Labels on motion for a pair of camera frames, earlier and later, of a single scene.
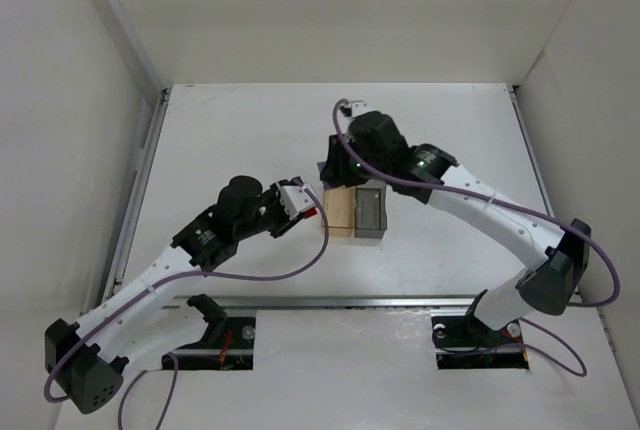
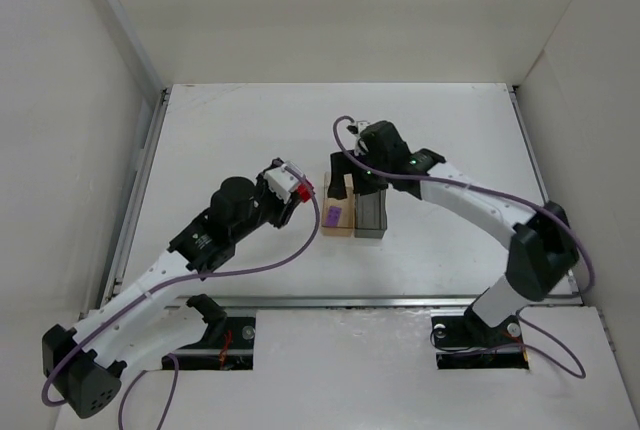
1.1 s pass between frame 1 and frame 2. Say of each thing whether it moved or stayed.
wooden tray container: stayed
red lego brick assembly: moved
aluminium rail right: stayed
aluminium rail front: stayed
